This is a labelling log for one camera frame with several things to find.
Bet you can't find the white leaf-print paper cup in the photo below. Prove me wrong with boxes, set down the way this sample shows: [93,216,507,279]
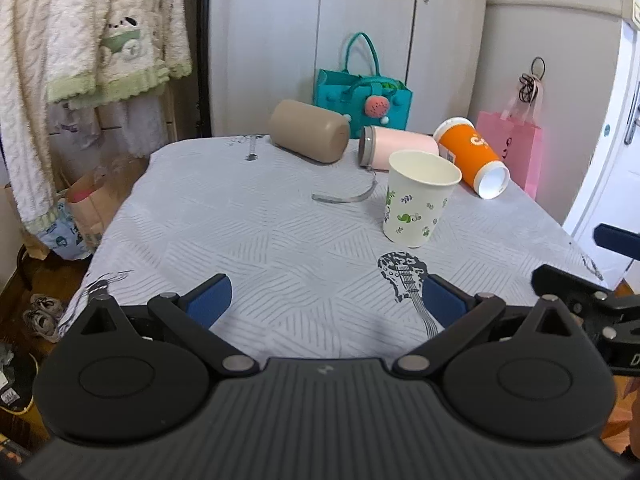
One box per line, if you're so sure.
[383,150,462,248]

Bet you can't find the orange white cup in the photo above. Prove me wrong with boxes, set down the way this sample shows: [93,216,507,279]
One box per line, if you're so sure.
[433,117,510,200]

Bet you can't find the tan cylindrical cup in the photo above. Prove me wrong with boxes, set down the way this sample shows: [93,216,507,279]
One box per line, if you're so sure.
[268,100,350,164]

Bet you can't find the grey patterned tablecloth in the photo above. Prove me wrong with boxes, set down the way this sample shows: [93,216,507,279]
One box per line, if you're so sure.
[56,133,609,366]

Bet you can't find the grey sneakers pair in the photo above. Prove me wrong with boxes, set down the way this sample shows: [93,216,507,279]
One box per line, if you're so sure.
[23,294,66,344]

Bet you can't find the pink paper gift bag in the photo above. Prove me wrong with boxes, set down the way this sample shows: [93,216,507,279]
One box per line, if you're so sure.
[476,74,544,200]

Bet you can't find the brown paper bag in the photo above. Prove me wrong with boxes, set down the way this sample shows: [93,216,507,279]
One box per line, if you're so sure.
[66,155,149,252]

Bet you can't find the cream fleece robe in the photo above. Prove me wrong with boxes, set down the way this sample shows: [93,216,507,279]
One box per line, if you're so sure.
[0,0,122,236]

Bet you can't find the teal felt handbag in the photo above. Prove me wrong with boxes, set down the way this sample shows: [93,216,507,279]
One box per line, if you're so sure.
[312,32,413,139]

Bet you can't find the cream green-trim bear garment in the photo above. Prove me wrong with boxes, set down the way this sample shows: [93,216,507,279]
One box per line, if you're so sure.
[46,0,192,110]

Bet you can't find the grey wardrobe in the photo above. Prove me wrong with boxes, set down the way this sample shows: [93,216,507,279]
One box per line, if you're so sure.
[205,0,486,136]

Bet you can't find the black hair ties on hook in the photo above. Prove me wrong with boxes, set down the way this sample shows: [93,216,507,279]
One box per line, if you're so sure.
[517,55,548,104]

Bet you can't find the pink bottle with strap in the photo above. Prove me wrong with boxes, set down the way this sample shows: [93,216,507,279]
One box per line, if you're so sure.
[311,126,438,204]

